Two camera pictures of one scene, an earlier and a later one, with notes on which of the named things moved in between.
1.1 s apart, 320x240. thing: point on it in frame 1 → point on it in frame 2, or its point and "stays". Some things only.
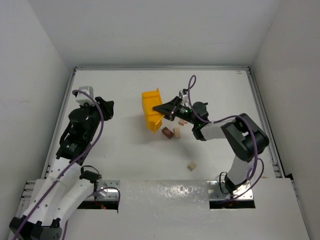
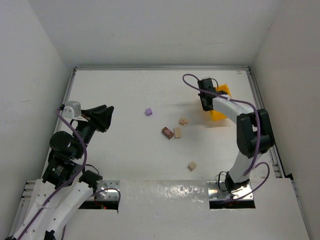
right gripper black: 172,111 → 205,103
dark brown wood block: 167,132 stays
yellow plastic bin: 153,118 → 216,115
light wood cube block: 192,166 stays
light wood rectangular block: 177,132 stays
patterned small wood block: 182,122 stays
